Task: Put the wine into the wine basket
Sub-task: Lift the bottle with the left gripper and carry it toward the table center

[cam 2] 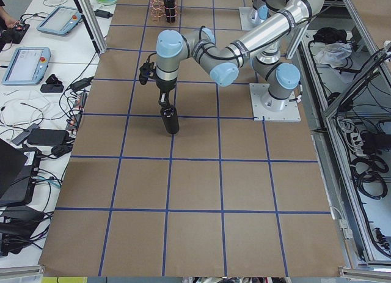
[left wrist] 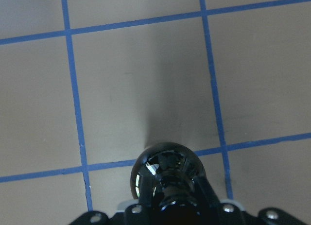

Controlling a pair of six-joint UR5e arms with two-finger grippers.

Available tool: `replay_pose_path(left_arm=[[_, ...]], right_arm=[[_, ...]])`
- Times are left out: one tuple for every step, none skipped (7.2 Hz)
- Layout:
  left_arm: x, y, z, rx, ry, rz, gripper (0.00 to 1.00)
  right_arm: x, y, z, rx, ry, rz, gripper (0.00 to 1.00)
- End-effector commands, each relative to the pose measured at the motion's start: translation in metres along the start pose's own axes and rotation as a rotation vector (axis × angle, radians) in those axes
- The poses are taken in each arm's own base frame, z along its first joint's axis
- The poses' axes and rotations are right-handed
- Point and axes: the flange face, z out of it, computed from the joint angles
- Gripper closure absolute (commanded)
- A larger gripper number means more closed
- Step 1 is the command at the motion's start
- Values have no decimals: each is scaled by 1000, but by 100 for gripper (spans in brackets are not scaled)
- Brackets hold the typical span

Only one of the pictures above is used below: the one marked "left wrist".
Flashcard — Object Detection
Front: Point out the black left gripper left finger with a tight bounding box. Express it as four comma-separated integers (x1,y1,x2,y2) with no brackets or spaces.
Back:
139,175,154,208

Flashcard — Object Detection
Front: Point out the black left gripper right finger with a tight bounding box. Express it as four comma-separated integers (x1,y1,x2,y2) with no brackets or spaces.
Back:
193,176,220,207

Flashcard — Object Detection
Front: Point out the dark glass wine bottle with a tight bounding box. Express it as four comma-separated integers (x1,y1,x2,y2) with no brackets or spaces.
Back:
130,142,206,211

